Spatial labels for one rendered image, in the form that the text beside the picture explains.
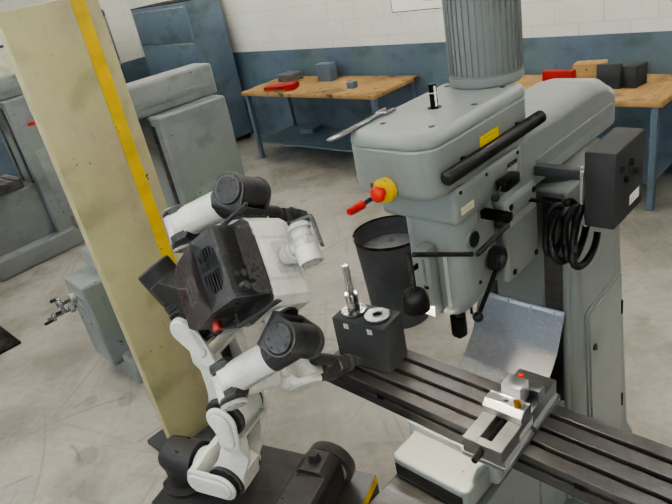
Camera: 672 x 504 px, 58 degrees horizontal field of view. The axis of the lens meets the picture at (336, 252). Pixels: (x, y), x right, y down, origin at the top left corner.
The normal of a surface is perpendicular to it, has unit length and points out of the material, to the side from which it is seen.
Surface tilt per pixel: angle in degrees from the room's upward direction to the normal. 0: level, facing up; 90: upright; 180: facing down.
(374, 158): 90
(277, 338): 51
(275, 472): 0
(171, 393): 90
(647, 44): 90
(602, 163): 90
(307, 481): 0
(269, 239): 58
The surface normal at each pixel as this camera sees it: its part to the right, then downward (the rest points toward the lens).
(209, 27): 0.72, 0.19
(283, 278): 0.66, -0.44
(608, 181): -0.67, 0.44
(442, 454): -0.18, -0.88
